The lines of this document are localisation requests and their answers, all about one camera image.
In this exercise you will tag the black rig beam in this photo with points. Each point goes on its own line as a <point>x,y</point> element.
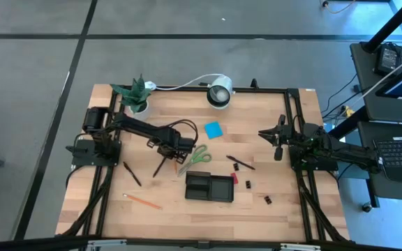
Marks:
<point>47,244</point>

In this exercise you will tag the black power adapter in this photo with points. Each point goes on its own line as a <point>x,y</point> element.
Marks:
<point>387,59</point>

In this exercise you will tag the white desk lamp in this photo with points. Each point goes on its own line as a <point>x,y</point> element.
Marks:
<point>222,87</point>

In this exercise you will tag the black aluminium table frame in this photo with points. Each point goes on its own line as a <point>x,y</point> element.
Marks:
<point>257,90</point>

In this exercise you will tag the black caster wheel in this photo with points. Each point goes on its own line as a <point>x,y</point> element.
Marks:
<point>366,207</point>

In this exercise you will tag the black pole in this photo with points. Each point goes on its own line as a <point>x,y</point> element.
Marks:
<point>393,24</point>

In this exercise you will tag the snake plant in white pot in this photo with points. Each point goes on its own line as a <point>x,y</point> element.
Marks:
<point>136,99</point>

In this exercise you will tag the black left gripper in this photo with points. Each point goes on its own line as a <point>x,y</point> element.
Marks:
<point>183,143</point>

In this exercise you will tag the yellow plug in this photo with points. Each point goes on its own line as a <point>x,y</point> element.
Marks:
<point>348,111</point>

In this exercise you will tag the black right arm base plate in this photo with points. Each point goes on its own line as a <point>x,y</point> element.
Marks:
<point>326,166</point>

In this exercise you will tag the black pen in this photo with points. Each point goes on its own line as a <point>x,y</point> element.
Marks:
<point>132,174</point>
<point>159,168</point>
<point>241,163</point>

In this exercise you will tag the black binder clip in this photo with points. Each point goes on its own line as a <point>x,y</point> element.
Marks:
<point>236,167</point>
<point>267,200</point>
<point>248,184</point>

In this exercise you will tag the red eraser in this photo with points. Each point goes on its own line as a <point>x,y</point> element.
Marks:
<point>235,178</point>

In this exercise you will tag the orange pencil with eraser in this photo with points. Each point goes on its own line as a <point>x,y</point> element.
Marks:
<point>141,201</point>
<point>175,168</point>

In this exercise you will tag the black desk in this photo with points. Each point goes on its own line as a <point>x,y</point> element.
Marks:
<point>372,188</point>
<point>365,80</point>

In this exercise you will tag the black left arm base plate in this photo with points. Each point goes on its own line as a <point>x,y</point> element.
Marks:
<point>82,160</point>

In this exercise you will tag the blue sticky note pad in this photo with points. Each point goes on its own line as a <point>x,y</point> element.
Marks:
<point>213,130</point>

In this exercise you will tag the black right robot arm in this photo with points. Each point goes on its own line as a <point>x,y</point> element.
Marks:
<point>347,151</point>

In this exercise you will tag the silver bracket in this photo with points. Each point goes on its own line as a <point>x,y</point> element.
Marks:
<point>106,243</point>
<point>300,247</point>

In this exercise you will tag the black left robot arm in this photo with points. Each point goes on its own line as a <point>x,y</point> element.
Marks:
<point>141,127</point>

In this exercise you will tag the small black bracket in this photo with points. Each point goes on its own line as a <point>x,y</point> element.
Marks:
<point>254,84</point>

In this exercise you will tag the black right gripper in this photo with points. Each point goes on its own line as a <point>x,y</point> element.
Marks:
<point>286,134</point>

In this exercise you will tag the black mesh desk organizer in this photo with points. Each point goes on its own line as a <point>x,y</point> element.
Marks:
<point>222,190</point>

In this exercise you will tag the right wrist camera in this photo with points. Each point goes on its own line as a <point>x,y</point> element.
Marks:
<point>278,154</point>

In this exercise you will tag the black laptop keyboard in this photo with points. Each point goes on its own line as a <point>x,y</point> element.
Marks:
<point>401,153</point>

